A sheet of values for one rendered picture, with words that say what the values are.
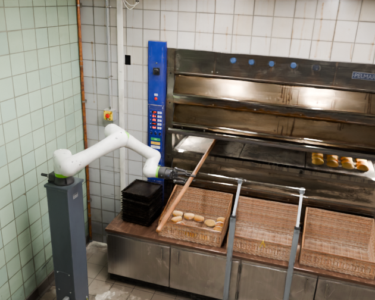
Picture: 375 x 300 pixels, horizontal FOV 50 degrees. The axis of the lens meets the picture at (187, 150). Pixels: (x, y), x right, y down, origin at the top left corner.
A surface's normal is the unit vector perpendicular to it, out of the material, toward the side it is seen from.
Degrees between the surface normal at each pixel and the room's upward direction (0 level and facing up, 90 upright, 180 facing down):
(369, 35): 90
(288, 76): 90
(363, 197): 70
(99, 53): 90
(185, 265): 90
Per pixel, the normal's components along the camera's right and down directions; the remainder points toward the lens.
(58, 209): -0.34, 0.33
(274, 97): -0.25, 0.00
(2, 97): 0.96, 0.14
